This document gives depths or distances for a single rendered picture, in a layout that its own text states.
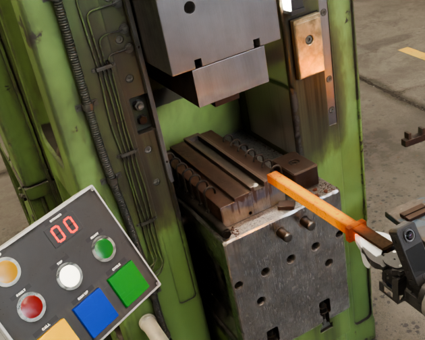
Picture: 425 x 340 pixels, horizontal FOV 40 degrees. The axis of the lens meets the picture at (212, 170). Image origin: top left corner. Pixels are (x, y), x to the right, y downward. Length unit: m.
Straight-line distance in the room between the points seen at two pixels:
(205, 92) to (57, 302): 0.58
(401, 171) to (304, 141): 1.76
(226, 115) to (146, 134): 0.55
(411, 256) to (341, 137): 0.85
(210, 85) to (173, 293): 0.69
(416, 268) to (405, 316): 1.48
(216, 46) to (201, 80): 0.09
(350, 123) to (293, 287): 0.55
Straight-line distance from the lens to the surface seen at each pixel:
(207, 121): 2.00
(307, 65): 1.70
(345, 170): 1.97
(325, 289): 1.83
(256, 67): 1.46
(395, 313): 2.61
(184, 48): 1.35
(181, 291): 1.81
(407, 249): 1.12
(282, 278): 1.70
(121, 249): 1.33
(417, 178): 3.45
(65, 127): 1.45
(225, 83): 1.42
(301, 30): 1.66
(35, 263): 1.25
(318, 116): 1.80
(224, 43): 1.40
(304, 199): 1.36
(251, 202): 1.59
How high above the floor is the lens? 1.81
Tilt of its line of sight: 29 degrees down
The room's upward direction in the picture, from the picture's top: 12 degrees counter-clockwise
